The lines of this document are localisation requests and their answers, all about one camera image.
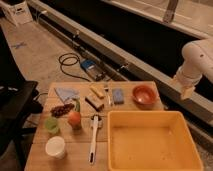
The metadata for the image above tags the silver fork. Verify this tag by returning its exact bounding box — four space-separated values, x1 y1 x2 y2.
104 83 112 106

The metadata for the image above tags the yellow plastic bin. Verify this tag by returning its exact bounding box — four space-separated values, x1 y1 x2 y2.
107 111 204 171

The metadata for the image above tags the green cup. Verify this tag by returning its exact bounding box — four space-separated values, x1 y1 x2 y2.
44 117 59 134

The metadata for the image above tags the black cable coil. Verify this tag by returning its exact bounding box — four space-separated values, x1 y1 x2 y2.
58 52 93 83

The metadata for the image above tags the bunch of dark grapes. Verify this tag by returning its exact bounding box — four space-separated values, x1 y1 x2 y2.
51 103 74 117

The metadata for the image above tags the blue power device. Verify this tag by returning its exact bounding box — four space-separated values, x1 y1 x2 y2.
80 59 105 81

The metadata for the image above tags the orange peach fruit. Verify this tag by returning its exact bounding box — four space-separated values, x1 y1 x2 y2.
68 111 82 130

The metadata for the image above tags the green pepper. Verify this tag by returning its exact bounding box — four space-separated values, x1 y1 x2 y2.
74 99 81 113

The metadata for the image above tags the brown wooden block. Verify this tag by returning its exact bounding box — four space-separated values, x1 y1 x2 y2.
85 96 104 111

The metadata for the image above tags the white paper cup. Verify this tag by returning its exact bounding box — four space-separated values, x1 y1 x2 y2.
45 136 66 159

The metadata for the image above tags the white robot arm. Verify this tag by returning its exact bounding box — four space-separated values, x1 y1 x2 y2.
173 38 213 100

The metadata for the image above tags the white cardboard box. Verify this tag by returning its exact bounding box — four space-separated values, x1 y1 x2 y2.
0 0 33 26

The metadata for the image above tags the black chair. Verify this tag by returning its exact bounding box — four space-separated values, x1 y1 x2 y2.
0 27 43 169

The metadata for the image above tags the blue cloth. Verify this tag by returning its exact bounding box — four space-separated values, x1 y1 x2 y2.
55 87 79 103

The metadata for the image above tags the yellow block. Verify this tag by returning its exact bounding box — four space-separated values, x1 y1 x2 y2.
90 85 104 99

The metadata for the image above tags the red bowl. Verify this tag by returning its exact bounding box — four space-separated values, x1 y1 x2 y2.
132 85 157 105

